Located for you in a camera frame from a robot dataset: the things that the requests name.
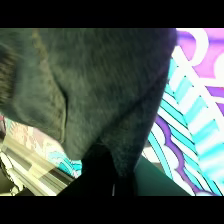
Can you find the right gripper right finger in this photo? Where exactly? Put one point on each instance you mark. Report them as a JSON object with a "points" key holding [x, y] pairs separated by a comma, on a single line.
{"points": [[150, 183]]}

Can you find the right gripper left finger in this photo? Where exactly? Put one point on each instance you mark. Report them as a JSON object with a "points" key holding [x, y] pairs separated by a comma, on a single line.
{"points": [[96, 176]]}

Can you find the dark grey garment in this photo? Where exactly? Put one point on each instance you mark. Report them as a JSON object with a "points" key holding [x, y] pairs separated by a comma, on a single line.
{"points": [[100, 83]]}

